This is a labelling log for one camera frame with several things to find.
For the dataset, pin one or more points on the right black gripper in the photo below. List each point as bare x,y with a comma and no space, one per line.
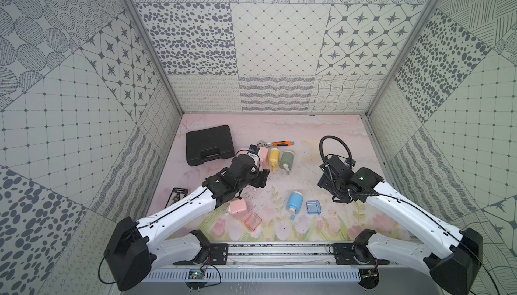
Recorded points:
324,183

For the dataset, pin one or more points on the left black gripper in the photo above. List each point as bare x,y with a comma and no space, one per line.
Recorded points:
258,176

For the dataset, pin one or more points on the pink pencil sharpener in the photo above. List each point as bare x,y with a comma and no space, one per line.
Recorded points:
263,154
238,208

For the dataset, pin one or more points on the blue transparent tray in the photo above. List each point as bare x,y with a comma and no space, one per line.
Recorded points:
313,207

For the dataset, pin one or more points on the pink transparent tray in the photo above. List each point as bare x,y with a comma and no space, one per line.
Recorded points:
253,221

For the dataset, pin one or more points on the blue pencil sharpener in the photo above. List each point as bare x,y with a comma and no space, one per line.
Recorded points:
294,204

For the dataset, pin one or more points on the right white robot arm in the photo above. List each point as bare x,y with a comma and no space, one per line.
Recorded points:
450,256

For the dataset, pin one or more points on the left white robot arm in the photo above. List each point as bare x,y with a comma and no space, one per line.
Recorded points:
138,247

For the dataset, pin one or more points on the black plastic tool case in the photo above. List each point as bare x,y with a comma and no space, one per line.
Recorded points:
208,145

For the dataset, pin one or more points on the pink floral table mat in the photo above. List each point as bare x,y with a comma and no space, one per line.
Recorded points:
336,134

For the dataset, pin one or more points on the small black screwdriver bit box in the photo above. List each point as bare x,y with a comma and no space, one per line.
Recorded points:
176,195

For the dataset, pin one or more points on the orange handled adjustable wrench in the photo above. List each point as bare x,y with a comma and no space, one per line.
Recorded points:
274,144

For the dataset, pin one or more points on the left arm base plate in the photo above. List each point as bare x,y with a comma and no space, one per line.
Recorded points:
215,254

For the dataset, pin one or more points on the aluminium mounting rail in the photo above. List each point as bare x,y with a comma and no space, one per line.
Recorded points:
278,254

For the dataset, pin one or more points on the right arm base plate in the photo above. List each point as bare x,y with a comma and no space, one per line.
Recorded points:
350,254

